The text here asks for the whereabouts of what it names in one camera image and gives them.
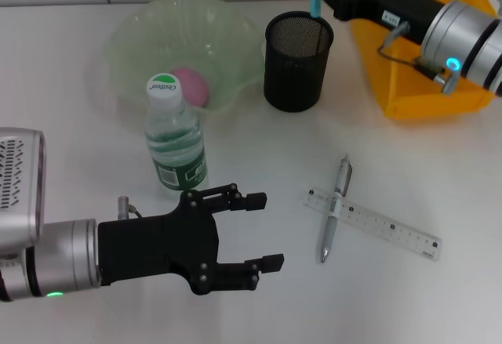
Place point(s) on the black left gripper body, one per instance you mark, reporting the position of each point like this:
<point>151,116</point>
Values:
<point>157,246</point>

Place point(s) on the right robot arm silver white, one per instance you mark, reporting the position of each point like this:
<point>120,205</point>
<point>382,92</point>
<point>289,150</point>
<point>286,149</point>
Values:
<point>451,34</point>

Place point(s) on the clear green-label water bottle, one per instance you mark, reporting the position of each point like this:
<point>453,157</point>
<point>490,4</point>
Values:
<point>176,136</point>

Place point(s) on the black mesh pen holder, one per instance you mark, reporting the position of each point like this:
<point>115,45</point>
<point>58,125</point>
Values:
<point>294,73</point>

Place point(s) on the grey ballpoint pen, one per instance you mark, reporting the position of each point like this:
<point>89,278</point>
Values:
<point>328,234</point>

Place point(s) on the yellow plastic bin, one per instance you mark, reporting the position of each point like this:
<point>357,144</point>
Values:
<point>431,105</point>

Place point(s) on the green glass fruit plate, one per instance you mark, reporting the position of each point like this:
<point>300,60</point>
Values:
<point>176,34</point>

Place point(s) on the transparent plastic ruler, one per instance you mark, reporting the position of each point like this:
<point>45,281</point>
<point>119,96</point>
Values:
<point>372,220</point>

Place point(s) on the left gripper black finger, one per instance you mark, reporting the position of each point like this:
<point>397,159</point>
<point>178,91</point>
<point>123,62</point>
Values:
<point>272,262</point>
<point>257,201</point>

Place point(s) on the blue scissors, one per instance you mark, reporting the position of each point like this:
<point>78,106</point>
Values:
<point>315,1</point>

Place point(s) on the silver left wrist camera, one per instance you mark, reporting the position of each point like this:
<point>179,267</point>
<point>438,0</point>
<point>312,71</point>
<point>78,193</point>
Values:
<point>19,183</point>

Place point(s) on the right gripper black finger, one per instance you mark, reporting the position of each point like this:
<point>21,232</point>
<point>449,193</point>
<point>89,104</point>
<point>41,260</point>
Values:
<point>339,1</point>

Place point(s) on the pink peach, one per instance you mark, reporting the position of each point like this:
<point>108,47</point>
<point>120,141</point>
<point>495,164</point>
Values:
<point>196,85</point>

